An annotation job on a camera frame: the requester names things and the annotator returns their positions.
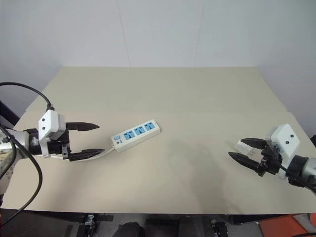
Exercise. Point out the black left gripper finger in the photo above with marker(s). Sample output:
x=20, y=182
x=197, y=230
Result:
x=86, y=153
x=81, y=126

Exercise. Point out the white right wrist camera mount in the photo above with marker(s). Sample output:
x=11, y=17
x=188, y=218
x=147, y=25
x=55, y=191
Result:
x=284, y=138

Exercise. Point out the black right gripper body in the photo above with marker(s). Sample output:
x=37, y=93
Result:
x=270, y=163

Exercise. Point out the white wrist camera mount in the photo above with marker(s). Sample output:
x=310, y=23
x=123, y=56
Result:
x=50, y=123
x=284, y=138

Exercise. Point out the orange floor object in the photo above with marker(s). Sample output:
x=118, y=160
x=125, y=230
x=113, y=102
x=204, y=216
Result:
x=284, y=225

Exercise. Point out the white blue power strip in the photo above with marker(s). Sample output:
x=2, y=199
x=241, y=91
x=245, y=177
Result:
x=137, y=134

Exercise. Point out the metal table clamp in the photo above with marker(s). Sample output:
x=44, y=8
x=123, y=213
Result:
x=214, y=227
x=89, y=222

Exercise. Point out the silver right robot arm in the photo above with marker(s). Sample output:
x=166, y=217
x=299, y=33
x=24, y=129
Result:
x=304, y=168

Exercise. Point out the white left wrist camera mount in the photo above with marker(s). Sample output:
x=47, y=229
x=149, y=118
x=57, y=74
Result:
x=50, y=123

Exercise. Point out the white plug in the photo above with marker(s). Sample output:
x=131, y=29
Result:
x=243, y=147

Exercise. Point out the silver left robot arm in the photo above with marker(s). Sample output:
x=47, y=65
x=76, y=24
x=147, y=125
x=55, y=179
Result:
x=21, y=139

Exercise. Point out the dark rounded shape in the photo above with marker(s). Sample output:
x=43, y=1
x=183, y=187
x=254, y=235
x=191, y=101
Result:
x=129, y=229

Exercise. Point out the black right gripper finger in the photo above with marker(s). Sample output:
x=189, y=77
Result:
x=255, y=143
x=247, y=162

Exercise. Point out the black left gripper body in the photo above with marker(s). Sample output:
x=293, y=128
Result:
x=58, y=148

